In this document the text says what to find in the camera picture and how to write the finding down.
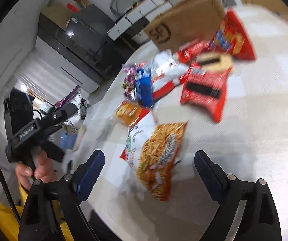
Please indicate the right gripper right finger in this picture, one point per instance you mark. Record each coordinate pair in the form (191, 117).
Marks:
(259, 220)

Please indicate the blue cookie packet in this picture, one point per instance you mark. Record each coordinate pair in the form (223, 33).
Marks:
(144, 90)

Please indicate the small red snack packet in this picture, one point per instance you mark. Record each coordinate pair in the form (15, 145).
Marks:
(192, 49)

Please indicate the checkered tablecloth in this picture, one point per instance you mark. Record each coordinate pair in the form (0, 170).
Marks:
(251, 142)

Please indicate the orange noodle snack bag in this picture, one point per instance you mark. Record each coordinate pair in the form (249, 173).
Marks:
(151, 151)

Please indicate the purple snack bag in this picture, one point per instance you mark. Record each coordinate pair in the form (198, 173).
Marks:
(129, 84)

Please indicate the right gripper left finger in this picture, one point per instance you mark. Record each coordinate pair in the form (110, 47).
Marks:
(39, 220)

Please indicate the white curtain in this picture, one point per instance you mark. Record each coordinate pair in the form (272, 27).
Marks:
(45, 82)

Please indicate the white drawer desk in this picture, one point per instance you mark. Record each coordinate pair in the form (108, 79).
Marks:
(147, 9)

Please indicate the meat floss bread packet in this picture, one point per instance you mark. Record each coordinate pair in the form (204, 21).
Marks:
(129, 113)

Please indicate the person's left hand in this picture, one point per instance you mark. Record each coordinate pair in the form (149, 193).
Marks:
(44, 171)

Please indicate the beige cracker packet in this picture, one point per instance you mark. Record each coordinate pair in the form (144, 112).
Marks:
(215, 62)

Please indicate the SF cardboard box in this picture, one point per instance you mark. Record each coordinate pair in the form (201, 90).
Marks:
(188, 21)

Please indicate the red triangular chip bag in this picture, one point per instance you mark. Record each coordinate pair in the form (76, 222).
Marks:
(232, 38)

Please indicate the dark refrigerator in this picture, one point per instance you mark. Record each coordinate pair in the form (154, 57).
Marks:
(88, 28)

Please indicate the white red snack bag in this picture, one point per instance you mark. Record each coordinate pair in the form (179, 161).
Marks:
(166, 71)

